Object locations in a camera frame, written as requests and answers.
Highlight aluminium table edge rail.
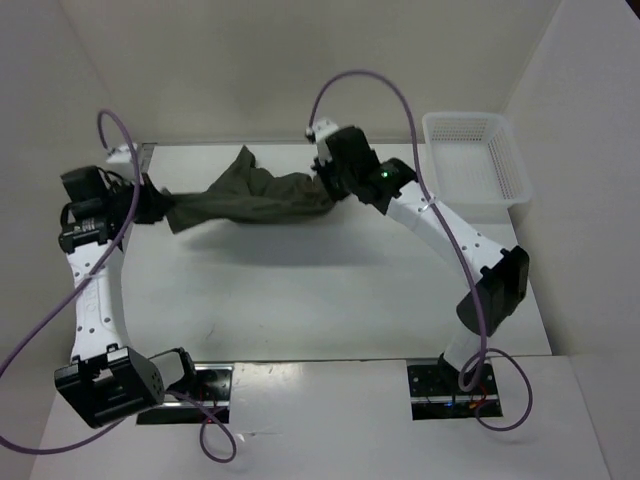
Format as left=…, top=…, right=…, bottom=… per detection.
left=137, top=143, right=156, bottom=173

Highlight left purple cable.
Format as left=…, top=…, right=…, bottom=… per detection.
left=0, top=109, right=237, bottom=462

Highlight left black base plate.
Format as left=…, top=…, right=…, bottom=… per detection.
left=136, top=363, right=234, bottom=426

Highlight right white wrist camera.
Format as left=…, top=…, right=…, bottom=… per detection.
left=305, top=117, right=340, bottom=150

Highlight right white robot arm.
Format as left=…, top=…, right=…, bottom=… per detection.
left=305, top=119, right=530, bottom=393

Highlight olive green shorts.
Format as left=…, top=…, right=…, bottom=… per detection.
left=161, top=147, right=335, bottom=234

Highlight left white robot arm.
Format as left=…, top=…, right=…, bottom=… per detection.
left=54, top=164, right=200, bottom=428

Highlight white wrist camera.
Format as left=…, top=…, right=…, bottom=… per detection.
left=305, top=117, right=340, bottom=150
left=106, top=143, right=138, bottom=168

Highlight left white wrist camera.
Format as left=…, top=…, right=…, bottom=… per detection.
left=106, top=143, right=138, bottom=168

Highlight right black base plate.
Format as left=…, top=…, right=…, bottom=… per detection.
left=406, top=358, right=503, bottom=421

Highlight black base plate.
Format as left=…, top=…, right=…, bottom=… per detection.
left=136, top=363, right=234, bottom=426
left=406, top=358, right=503, bottom=421

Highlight white plastic basket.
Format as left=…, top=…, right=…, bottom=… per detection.
left=422, top=111, right=532, bottom=208

